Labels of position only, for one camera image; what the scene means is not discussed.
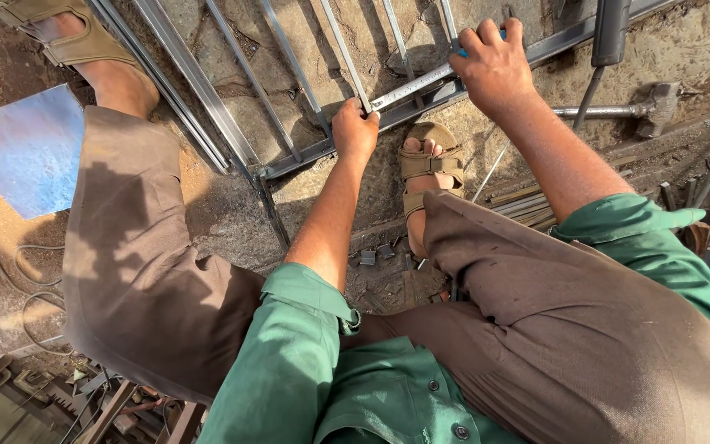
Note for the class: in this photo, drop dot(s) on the person's right hand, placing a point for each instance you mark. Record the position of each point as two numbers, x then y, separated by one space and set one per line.
500 74

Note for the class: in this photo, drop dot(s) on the person's left hand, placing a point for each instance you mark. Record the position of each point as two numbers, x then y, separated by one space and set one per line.
355 135

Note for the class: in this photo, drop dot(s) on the blue marker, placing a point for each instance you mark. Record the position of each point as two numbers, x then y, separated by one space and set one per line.
463 53

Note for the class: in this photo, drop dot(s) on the steel ruler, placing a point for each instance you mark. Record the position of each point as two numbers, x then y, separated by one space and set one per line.
413 86

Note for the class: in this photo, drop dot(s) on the person's right tan sandal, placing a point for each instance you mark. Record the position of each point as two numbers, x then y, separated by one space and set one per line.
432 165

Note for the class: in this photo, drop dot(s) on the person's tan sandal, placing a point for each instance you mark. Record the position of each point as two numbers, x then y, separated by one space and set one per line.
432 165
87 43

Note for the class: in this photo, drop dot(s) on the thin metal rod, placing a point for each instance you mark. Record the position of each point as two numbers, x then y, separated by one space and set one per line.
490 171

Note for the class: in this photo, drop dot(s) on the small cut metal pieces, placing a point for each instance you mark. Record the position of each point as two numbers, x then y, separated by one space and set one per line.
376 254

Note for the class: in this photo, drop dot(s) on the stack of flat metal strips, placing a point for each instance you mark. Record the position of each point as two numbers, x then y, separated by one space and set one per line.
527 203

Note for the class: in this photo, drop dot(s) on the metal hammer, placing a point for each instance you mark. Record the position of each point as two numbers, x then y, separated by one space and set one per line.
657 111

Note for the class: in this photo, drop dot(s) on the person's green shirt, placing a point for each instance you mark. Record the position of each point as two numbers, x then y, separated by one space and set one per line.
293 370

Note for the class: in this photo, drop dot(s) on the person's brown trousers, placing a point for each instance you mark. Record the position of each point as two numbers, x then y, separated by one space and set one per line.
145 277

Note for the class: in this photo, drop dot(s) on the person's left tan sandal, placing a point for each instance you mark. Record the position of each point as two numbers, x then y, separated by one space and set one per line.
87 43

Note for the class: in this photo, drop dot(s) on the blue metal sheet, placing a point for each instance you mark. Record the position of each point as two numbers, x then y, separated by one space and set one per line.
25 148

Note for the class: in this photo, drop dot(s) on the heap of metal scrap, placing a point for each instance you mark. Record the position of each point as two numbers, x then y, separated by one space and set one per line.
53 401

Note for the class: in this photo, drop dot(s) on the grey metal grille frame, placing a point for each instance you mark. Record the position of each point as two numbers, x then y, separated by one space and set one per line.
198 77

